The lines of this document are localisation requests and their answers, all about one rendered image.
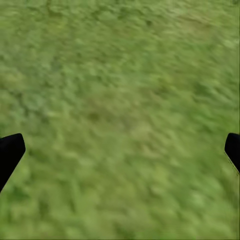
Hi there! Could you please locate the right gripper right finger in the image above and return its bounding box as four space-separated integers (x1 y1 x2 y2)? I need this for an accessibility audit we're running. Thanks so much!
224 132 240 172

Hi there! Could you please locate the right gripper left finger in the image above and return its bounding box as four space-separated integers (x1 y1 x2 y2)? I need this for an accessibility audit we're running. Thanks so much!
0 133 26 192

